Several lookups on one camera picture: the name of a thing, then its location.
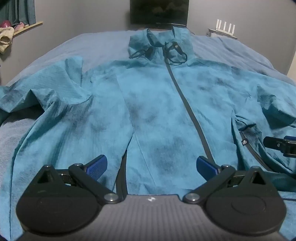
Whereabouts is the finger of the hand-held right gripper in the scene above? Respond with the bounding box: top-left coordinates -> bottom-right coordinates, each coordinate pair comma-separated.
263,136 -> 296,158

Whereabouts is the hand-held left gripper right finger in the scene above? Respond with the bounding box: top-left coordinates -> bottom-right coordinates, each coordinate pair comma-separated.
182,156 -> 267,205

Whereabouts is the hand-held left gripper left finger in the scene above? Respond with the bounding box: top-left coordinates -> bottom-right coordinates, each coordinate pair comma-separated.
36,155 -> 121,205

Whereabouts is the teal zip jacket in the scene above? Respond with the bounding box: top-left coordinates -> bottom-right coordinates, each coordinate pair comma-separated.
0,26 -> 296,241

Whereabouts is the white wifi router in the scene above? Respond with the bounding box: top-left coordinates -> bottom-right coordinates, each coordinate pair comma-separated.
215,19 -> 238,39

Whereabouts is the blue bed blanket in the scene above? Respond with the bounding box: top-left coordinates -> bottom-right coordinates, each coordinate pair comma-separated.
0,29 -> 296,241

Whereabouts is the beige cloth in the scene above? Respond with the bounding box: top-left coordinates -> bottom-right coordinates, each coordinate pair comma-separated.
0,26 -> 15,55

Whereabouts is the black television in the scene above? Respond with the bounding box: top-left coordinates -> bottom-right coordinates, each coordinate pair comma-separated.
129,0 -> 190,29

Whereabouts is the teal curtain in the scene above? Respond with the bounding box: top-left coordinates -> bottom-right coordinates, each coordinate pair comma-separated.
0,0 -> 37,27

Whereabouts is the wooden wall shelf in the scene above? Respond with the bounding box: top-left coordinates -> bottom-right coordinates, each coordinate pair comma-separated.
12,21 -> 44,37

